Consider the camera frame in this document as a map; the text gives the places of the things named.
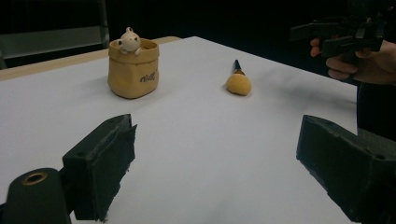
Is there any grey metal shelf stand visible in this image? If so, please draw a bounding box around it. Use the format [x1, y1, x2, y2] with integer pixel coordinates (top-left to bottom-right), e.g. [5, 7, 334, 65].
[0, 0, 110, 70]

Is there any tan bear pen holder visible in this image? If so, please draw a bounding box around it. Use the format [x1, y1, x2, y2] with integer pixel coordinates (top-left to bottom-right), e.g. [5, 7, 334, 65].
[106, 26, 161, 100]

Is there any wooden spoon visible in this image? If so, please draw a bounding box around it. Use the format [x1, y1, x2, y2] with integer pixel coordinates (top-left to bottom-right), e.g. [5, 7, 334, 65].
[225, 59, 252, 97]

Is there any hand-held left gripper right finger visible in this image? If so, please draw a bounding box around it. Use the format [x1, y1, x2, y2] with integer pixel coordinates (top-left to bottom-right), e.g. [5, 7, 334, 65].
[295, 114, 396, 224]

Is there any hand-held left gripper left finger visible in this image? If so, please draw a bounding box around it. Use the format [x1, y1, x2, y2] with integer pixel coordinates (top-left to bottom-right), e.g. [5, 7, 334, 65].
[61, 113, 138, 223]

